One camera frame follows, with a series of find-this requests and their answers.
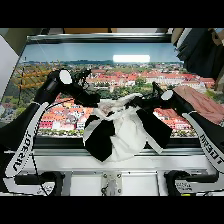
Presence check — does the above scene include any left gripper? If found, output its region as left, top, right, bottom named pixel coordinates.
left=78, top=86, right=102, bottom=109

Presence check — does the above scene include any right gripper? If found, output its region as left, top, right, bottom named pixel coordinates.
left=129, top=95, right=156, bottom=112

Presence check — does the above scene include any white and black long-sleeved shirt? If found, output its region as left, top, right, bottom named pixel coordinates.
left=82, top=92, right=174, bottom=164

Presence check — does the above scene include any pink garment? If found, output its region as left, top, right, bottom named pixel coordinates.
left=172, top=85, right=224, bottom=126

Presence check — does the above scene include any black garment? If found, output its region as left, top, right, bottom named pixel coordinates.
left=175, top=27, right=224, bottom=82

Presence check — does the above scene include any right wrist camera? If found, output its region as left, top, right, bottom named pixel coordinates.
left=151, top=81, right=165, bottom=100

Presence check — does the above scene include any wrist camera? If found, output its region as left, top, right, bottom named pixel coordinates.
left=71, top=68, right=93, bottom=87
left=151, top=81, right=165, bottom=100

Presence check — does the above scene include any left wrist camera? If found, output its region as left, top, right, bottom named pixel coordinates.
left=71, top=68, right=93, bottom=87

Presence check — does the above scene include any black cable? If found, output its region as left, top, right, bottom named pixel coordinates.
left=32, top=153, right=50, bottom=197

